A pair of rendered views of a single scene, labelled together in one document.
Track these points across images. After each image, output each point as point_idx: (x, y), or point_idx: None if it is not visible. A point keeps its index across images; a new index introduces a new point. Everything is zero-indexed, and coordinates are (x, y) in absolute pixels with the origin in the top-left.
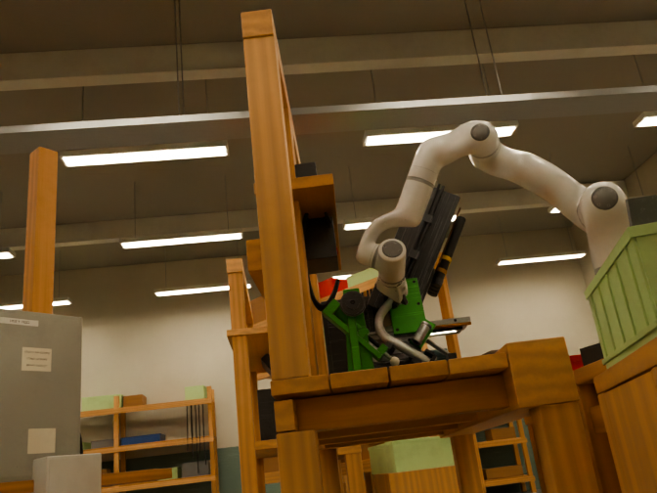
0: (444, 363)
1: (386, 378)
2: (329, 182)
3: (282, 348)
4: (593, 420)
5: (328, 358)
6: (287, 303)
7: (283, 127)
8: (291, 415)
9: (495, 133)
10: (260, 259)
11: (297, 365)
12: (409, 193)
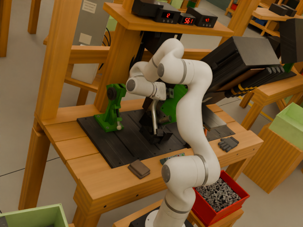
0: (64, 160)
1: (53, 144)
2: (126, 27)
3: (39, 103)
4: None
5: None
6: (43, 90)
7: (63, 3)
8: (35, 126)
9: (167, 78)
10: None
11: (39, 113)
12: (148, 64)
